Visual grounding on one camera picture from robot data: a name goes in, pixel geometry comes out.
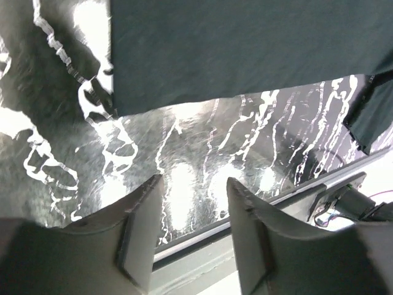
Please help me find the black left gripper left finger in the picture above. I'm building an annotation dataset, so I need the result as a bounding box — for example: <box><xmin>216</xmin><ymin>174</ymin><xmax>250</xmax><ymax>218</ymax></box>
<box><xmin>1</xmin><ymin>175</ymin><xmax>164</xmax><ymax>294</ymax></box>

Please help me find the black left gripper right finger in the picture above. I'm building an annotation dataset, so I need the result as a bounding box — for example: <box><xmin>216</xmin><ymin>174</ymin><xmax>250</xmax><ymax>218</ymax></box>
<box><xmin>227</xmin><ymin>177</ymin><xmax>392</xmax><ymax>294</ymax></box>

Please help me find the black t shirt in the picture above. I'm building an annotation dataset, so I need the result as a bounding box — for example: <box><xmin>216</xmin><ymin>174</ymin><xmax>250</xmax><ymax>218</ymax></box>
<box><xmin>111</xmin><ymin>1</ymin><xmax>392</xmax><ymax>153</ymax></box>

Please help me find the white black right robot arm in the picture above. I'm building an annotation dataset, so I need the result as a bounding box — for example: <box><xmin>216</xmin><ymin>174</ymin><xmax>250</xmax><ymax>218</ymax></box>
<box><xmin>333</xmin><ymin>185</ymin><xmax>392</xmax><ymax>222</ymax></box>

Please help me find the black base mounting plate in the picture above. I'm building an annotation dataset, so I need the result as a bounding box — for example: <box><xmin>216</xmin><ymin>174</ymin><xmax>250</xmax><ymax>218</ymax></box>
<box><xmin>150</xmin><ymin>150</ymin><xmax>393</xmax><ymax>295</ymax></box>

